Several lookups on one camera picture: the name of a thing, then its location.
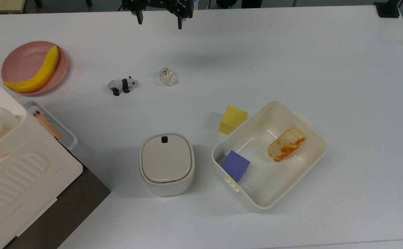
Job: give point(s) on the pink round plate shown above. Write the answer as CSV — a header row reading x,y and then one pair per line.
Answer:
x,y
25,62

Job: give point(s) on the dark grey mat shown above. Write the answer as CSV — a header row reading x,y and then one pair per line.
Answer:
x,y
73,204

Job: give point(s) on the yellow foam cube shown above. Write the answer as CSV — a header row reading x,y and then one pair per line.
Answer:
x,y
232,119

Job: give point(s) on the large cream plastic appliance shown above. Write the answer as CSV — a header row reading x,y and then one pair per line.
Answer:
x,y
11,166

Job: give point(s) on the black and white panda figurine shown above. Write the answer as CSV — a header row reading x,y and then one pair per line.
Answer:
x,y
122,85

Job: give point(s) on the yellow banana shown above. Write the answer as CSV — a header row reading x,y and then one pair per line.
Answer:
x,y
42,74

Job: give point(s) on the black table clamp mount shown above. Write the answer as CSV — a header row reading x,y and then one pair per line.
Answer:
x,y
387,8

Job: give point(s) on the white plastic storage bin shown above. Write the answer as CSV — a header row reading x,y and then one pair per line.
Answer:
x,y
274,173

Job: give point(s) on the white desktop trash can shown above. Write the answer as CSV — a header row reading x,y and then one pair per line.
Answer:
x,y
167,166

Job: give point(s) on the crumpled white paper ball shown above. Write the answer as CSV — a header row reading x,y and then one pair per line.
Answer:
x,y
167,76

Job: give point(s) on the purple foam cube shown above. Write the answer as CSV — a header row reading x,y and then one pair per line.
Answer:
x,y
236,165

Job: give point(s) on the orange glazed bread roll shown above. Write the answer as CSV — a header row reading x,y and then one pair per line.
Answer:
x,y
286,144

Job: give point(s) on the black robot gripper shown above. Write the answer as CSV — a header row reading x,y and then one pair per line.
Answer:
x,y
160,4

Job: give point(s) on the brown wooden stick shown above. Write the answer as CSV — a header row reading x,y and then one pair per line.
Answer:
x,y
47,125

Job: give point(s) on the clear plastic tray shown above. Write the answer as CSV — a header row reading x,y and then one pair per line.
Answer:
x,y
65,133

